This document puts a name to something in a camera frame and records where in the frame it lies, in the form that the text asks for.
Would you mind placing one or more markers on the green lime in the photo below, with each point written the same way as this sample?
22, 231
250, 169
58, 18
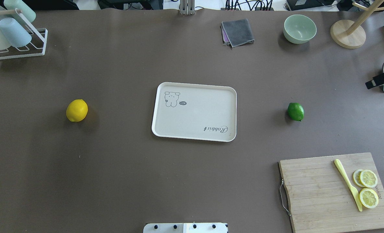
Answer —
295, 111

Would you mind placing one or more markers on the yellow lemon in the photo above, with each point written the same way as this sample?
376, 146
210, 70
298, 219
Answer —
77, 110

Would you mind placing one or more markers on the cream rabbit tray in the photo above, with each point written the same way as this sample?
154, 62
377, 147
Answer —
195, 111

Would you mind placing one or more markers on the wooden mug tree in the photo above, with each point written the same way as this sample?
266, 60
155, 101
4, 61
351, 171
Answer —
350, 34

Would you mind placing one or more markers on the yellow plastic knife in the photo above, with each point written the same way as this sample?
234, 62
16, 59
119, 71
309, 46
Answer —
352, 189

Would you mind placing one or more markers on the mint green bowl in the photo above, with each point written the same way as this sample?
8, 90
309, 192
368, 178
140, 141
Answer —
299, 29

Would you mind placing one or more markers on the lemon slice far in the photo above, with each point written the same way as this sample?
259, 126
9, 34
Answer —
368, 178

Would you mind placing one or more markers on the lemon slice near knife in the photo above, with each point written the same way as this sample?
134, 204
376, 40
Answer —
368, 197

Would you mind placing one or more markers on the wooden cutting board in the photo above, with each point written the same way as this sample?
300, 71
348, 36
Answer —
319, 200

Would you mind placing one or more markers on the grey folded cloth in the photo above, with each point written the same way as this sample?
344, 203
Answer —
236, 33

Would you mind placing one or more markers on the green plastic cup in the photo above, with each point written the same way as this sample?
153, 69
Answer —
23, 7

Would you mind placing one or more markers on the light blue plastic cup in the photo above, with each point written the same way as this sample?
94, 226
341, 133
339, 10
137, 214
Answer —
14, 32

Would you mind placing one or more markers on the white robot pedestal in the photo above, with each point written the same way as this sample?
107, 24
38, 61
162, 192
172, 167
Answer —
206, 227

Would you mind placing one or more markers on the white wire cup rack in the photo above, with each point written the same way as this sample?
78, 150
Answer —
38, 42

